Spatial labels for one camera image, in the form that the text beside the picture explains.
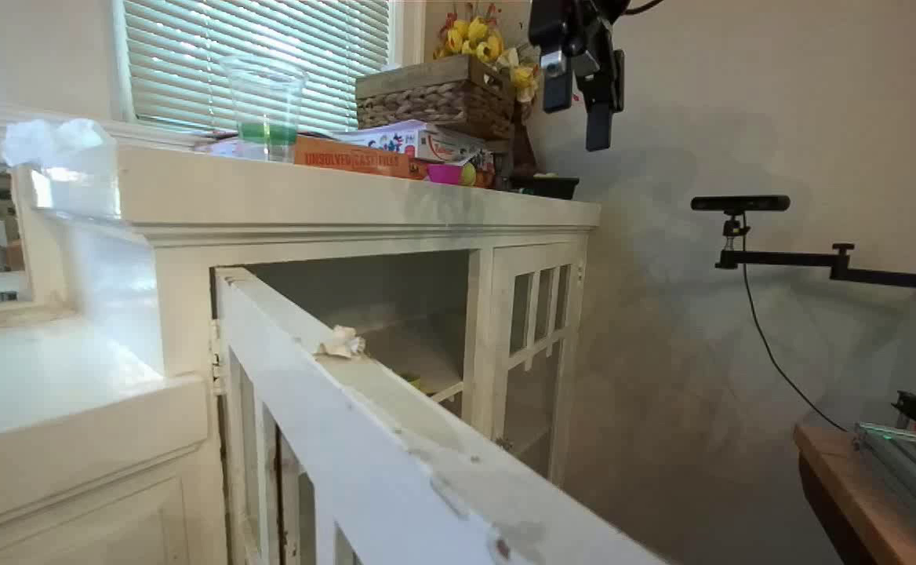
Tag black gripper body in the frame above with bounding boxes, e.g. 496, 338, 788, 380
570, 0, 627, 116

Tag white glass-pane cabinet door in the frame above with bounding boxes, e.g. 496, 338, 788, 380
210, 262, 671, 565
485, 244, 589, 487

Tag white wooden cabinet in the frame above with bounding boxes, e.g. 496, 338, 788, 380
17, 139, 605, 565

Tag yellow artificial flowers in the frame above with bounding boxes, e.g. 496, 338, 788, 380
434, 3, 544, 105

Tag brown wicker basket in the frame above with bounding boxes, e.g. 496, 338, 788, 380
356, 53, 533, 168

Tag white printed cardboard box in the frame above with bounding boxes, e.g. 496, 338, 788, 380
339, 116, 445, 159

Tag orange flat box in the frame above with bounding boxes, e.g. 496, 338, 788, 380
289, 131, 427, 181

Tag clear cup with green base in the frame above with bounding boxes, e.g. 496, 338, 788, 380
233, 58, 304, 162

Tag small cream lump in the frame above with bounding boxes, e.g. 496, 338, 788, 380
317, 323, 371, 364

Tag white window blind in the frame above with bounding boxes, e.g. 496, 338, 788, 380
122, 0, 394, 134

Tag brown wooden table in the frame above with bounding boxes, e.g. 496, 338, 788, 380
789, 417, 916, 565

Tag translucent plastic bag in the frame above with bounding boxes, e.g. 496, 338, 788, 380
0, 113, 128, 228

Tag white drawer unit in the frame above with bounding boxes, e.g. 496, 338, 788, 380
0, 310, 226, 565

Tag black stereo camera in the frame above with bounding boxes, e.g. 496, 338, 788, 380
688, 192, 795, 216

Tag thin black camera cable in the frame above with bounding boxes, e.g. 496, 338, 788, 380
736, 262, 852, 437

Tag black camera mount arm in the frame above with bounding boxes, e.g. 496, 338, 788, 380
716, 209, 916, 296

